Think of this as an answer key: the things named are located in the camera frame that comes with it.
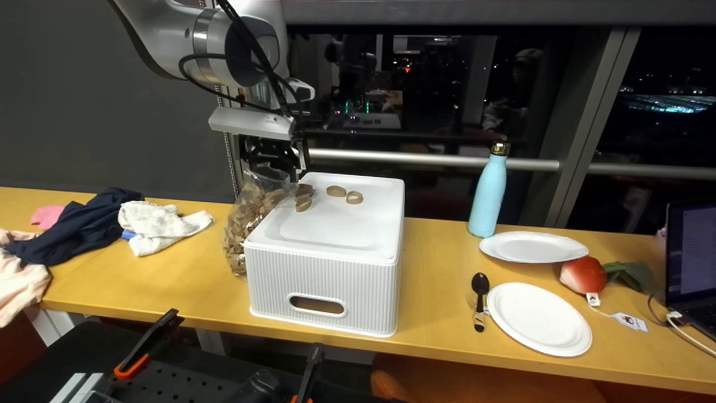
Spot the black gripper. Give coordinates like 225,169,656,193
240,132,308,190

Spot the white plastic storage box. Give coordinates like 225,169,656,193
244,171,407,340

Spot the clear bag of rubber bands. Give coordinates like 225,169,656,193
222,159,301,281

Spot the white crumpled cloth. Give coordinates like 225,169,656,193
116,199,215,259

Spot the silver metal handrail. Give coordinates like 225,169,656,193
305,145,716,183

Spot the navy blue cloth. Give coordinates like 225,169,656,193
5,185,146,268

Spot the light blue water bottle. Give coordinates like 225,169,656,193
468,142,511,239

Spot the black perforated board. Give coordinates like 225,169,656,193
0,315,376,403

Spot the black plastic spoon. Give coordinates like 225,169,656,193
470,271,493,334

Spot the small pink cloth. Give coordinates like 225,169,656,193
29,204,68,234

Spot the orange chair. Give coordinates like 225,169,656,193
368,366,420,403

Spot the white paper plate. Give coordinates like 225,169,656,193
476,228,590,267
486,281,596,358

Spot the pink and white garment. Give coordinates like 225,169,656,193
0,228,53,332

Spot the red wedge toy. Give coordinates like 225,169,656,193
558,255,611,295

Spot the green cloth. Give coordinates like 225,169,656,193
602,258,656,295

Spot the small white adapter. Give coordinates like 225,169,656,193
583,292,651,335

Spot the black laptop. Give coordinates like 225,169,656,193
661,199,716,344

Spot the grey wrist camera bar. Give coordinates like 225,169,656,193
209,105,297,142

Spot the black clamp orange handle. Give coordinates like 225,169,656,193
109,307,185,382
289,342,327,403

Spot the wide grey window post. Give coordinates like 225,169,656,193
546,26,644,228

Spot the white charging cable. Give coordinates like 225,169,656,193
662,310,716,358

